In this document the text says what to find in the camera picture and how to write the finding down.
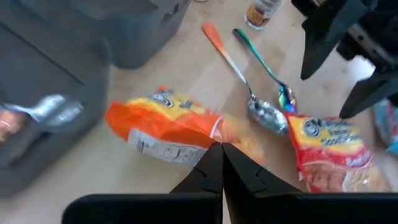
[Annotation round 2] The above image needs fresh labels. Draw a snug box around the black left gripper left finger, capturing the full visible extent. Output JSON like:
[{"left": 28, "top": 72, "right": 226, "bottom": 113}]
[{"left": 170, "top": 141, "right": 224, "bottom": 195}]

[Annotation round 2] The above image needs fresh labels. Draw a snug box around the clear plastic bin left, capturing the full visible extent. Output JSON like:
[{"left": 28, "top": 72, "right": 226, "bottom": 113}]
[{"left": 0, "top": 18, "right": 112, "bottom": 199}]

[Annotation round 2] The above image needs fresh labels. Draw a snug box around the blue-edged ramen packet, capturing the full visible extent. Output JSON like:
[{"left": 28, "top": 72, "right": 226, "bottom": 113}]
[{"left": 371, "top": 98, "right": 398, "bottom": 156}]

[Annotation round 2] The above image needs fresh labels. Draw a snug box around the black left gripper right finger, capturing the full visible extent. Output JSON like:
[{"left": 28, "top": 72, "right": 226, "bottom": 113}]
[{"left": 223, "top": 142, "right": 302, "bottom": 196}]

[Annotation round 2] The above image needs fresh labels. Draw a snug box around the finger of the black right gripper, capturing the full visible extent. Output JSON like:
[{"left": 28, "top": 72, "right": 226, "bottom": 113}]
[
  {"left": 300, "top": 2, "right": 368, "bottom": 81},
  {"left": 338, "top": 69, "right": 398, "bottom": 120}
]

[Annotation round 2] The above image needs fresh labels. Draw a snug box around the orange-handled spoon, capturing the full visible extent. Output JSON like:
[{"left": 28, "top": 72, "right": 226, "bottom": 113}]
[{"left": 201, "top": 21, "right": 290, "bottom": 135}]

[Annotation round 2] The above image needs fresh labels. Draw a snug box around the silver spoon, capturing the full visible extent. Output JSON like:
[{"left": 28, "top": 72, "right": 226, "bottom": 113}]
[{"left": 0, "top": 93, "right": 85, "bottom": 124}]

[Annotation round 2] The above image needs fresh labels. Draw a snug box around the teal-handled reddish spoon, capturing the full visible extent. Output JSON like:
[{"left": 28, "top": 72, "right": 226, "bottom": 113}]
[{"left": 0, "top": 108, "right": 27, "bottom": 142}]

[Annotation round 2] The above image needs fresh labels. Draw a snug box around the orange ramen packet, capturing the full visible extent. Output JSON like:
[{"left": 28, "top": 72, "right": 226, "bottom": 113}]
[{"left": 104, "top": 85, "right": 268, "bottom": 170}]

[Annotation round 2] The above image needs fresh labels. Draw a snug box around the green-handled iridescent spoon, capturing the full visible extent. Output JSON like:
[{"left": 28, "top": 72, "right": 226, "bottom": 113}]
[{"left": 233, "top": 27, "right": 298, "bottom": 114}]

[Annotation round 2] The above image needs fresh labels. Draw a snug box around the small amber spice jar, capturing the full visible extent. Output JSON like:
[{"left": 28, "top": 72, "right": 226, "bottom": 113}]
[{"left": 244, "top": 0, "right": 282, "bottom": 31}]

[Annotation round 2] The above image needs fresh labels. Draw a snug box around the grey plastic bin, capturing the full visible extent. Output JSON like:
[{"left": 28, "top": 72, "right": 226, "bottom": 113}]
[{"left": 17, "top": 0, "right": 192, "bottom": 70}]

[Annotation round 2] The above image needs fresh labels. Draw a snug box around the red ramen packet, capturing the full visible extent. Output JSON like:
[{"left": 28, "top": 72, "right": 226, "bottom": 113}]
[{"left": 284, "top": 112, "right": 392, "bottom": 194}]

